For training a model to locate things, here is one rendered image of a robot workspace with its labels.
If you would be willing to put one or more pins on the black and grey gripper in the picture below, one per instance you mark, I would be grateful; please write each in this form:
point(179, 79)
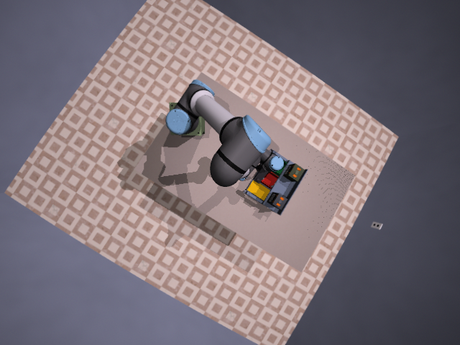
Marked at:
point(259, 167)

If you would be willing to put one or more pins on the red bin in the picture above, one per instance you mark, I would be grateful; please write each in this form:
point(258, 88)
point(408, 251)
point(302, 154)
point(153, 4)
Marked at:
point(269, 179)

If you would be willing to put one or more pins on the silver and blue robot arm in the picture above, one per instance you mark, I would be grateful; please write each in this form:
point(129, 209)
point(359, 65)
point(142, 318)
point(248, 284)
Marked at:
point(244, 143)

